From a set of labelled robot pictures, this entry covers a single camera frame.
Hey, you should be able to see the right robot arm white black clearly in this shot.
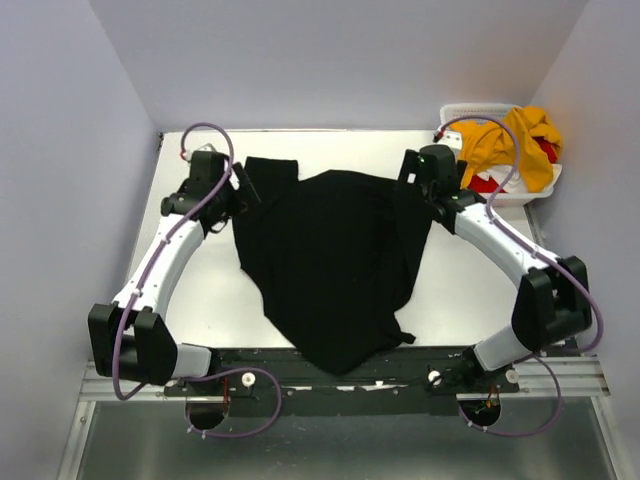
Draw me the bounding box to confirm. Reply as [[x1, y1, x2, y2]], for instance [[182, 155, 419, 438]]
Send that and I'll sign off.
[[397, 144, 592, 392]]

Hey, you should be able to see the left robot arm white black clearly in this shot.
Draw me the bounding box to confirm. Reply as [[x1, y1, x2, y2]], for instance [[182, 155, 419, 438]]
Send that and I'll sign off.
[[88, 150, 259, 395]]

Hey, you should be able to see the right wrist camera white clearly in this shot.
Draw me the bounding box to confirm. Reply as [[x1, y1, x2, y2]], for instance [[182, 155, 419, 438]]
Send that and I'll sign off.
[[441, 130, 463, 150]]

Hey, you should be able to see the aluminium rail frame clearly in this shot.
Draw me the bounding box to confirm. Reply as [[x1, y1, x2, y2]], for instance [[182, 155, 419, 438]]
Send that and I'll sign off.
[[54, 204, 621, 480]]

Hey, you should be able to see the black mounting base plate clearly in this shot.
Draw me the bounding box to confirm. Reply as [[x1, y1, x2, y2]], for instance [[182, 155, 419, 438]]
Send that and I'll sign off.
[[164, 346, 519, 417]]

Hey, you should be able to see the white t-shirt in basket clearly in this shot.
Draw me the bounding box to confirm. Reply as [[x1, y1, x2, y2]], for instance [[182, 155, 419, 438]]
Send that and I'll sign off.
[[479, 164, 530, 194]]

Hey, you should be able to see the white plastic laundry basket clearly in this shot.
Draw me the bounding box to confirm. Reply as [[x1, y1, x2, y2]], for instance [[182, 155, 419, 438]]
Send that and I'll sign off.
[[440, 103, 555, 206]]

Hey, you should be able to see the black t-shirt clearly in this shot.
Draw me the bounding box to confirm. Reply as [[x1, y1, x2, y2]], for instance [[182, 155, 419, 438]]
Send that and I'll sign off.
[[233, 157, 432, 375]]

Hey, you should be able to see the yellow t-shirt in basket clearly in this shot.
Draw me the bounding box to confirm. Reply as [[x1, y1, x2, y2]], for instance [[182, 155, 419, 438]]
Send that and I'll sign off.
[[450, 106, 564, 194]]

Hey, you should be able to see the red t-shirt in basket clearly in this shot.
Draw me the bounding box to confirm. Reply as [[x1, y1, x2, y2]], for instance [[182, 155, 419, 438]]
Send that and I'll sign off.
[[469, 137, 562, 195]]

